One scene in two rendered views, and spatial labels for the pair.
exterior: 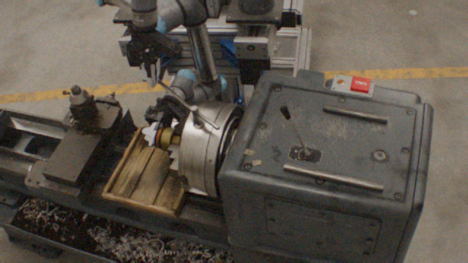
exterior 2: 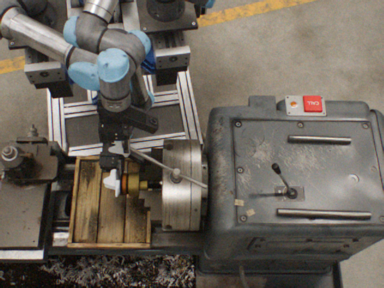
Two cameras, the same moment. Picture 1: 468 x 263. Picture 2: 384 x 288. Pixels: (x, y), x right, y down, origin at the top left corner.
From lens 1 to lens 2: 0.75 m
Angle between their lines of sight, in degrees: 24
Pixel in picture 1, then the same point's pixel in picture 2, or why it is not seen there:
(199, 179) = (183, 225)
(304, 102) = (268, 135)
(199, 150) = (183, 203)
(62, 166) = (14, 233)
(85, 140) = (27, 194)
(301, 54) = not seen: hidden behind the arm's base
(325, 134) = (299, 167)
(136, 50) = (111, 133)
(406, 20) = not seen: outside the picture
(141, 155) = (90, 190)
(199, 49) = (134, 80)
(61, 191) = (20, 258)
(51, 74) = not seen: outside the picture
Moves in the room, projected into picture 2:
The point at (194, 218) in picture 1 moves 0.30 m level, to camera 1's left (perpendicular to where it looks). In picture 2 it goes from (166, 242) to (90, 278)
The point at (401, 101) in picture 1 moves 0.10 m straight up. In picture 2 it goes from (354, 114) to (366, 99)
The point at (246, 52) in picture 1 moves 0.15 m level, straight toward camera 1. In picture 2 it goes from (167, 63) to (181, 93)
